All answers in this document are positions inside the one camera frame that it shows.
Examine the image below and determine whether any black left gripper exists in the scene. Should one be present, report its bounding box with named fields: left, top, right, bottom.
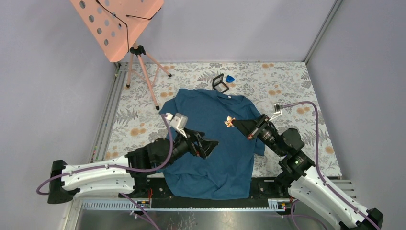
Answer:
left=160, top=128, right=219, bottom=169

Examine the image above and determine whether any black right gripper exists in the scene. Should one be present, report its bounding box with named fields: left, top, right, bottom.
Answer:
left=231, top=113, right=285, bottom=157

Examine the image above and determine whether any blue shirt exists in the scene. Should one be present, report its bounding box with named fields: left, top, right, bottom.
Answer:
left=160, top=89, right=265, bottom=200

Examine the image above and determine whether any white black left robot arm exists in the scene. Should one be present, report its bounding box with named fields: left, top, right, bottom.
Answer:
left=47, top=129, right=219, bottom=204

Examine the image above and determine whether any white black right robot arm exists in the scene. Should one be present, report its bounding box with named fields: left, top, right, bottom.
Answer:
left=231, top=115, right=383, bottom=230

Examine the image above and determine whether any small blue brooch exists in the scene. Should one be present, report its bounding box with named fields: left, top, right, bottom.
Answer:
left=226, top=75, right=235, bottom=83

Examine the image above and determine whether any black square brooch box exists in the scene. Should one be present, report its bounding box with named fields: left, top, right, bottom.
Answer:
left=212, top=73, right=229, bottom=93

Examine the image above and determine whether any floral patterned table mat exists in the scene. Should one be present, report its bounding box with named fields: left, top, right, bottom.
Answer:
left=94, top=62, right=342, bottom=178

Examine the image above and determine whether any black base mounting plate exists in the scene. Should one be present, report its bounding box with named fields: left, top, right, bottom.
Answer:
left=127, top=177, right=291, bottom=201

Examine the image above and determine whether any pink music stand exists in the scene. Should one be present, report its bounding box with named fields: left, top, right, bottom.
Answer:
left=71, top=0, right=172, bottom=110

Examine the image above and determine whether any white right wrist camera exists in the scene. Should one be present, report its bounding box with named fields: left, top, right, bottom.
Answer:
left=269, top=103, right=283, bottom=121

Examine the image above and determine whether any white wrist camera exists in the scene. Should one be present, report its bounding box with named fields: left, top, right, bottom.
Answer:
left=165, top=113, right=188, bottom=136
left=269, top=103, right=283, bottom=121

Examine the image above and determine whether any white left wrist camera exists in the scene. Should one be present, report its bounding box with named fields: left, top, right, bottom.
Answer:
left=165, top=113, right=188, bottom=136

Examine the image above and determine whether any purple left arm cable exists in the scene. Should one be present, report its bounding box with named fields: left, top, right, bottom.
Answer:
left=36, top=114, right=174, bottom=230

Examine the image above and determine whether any white slotted cable duct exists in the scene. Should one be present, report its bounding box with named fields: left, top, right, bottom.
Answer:
left=82, top=197, right=288, bottom=212

